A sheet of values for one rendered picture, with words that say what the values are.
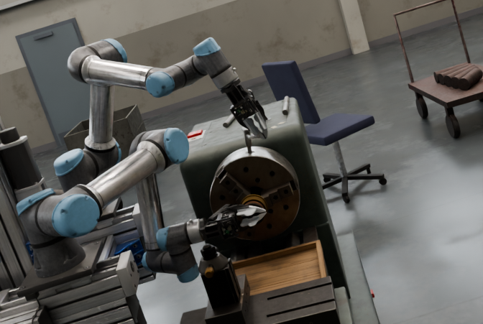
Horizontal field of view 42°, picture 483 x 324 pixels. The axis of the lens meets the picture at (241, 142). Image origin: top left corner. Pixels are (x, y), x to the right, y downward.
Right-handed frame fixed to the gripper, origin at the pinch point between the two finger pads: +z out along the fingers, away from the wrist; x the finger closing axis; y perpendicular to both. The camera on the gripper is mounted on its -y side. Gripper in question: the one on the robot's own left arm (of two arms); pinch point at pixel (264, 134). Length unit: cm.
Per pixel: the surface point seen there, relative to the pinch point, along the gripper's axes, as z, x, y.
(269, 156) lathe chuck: 9.8, -4.3, -12.2
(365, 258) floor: 132, -14, -167
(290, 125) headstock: 8.0, 5.7, -30.0
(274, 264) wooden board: 38.9, -20.4, 3.2
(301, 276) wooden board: 41.3, -12.1, 16.3
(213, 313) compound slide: 23, -29, 52
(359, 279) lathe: 79, -6, -39
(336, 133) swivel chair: 81, 7, -269
